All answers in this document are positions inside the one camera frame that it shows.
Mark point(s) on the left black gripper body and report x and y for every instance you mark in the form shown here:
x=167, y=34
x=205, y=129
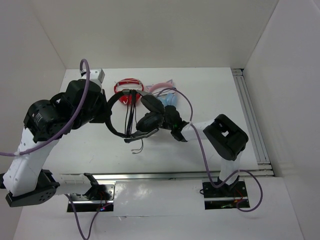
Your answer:
x=100, y=113

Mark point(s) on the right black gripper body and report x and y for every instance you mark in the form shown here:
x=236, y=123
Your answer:
x=169, y=126

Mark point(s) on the black headset with microphone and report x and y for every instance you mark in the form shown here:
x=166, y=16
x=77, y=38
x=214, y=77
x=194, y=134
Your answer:
x=145, y=116

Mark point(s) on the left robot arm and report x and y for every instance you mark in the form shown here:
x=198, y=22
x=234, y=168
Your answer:
x=46, y=121

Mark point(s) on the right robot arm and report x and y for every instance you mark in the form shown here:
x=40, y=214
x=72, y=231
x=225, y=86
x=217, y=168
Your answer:
x=228, y=140

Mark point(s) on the pink blue cat headphones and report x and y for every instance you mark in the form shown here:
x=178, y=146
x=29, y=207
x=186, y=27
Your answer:
x=163, y=91

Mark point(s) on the red headphones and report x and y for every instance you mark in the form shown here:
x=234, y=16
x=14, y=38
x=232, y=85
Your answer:
x=126, y=85

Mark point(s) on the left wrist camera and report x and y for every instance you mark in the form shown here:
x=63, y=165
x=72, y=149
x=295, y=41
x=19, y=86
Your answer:
x=95, y=75

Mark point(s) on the front aluminium rail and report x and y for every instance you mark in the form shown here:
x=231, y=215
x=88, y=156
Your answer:
x=264, y=172

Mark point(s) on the aluminium rail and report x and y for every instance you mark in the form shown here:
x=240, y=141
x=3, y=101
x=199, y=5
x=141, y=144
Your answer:
x=264, y=172
x=259, y=147

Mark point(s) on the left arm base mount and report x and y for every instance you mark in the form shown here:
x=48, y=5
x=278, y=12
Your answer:
x=99, y=199

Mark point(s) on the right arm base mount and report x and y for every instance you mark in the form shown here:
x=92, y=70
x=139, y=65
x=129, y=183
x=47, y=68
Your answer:
x=219, y=198

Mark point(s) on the right side aluminium rail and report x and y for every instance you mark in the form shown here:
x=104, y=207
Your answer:
x=259, y=147

